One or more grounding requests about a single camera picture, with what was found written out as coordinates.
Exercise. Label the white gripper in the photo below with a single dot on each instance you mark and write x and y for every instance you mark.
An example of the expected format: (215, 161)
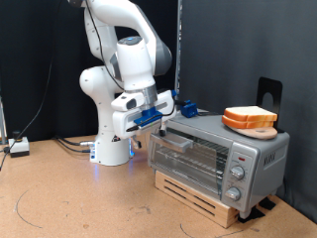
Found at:
(122, 124)

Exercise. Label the white bread slice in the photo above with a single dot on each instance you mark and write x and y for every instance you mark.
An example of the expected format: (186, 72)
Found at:
(247, 112)
(244, 125)

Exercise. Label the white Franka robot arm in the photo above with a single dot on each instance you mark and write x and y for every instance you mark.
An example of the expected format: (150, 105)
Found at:
(109, 148)

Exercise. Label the silver oven knob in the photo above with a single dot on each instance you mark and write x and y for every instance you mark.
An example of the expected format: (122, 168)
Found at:
(237, 172)
(233, 194)

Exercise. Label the silver toaster oven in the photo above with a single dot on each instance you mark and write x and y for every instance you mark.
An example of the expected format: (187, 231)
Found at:
(251, 148)

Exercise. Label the slatted wooden block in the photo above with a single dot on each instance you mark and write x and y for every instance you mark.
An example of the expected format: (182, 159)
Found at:
(185, 195)

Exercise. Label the grey metal pole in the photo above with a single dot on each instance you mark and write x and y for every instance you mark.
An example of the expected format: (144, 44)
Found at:
(178, 49)

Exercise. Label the round wooden plate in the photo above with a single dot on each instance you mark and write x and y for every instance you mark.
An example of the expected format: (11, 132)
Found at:
(261, 134)

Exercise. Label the black metal bookend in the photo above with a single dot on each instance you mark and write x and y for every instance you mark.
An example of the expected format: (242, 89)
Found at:
(264, 86)

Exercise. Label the black foam pad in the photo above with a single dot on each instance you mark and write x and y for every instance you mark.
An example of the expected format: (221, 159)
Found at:
(268, 203)
(251, 214)

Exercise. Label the emergency stop button box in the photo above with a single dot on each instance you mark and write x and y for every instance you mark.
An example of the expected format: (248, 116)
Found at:
(20, 147)

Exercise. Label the dark grey backdrop curtain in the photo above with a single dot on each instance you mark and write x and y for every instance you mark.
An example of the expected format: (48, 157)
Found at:
(264, 39)

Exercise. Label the thin metal stand leg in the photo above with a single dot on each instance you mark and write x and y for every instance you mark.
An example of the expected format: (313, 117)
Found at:
(2, 122)

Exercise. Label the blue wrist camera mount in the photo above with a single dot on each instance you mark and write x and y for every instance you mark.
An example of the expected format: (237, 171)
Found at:
(148, 114)

